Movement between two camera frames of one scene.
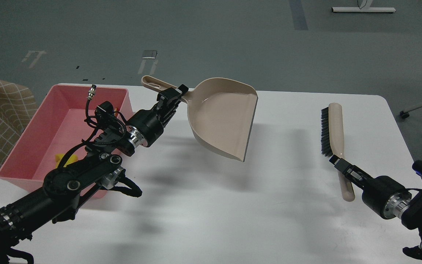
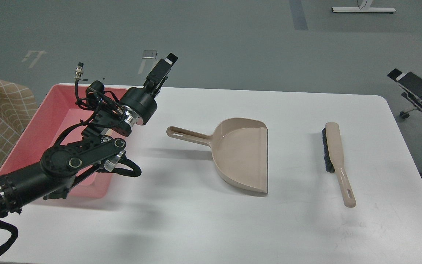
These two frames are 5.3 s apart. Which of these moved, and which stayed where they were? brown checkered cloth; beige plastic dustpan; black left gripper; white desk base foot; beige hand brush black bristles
Moved: beige plastic dustpan; black left gripper; beige hand brush black bristles
Stayed: white desk base foot; brown checkered cloth
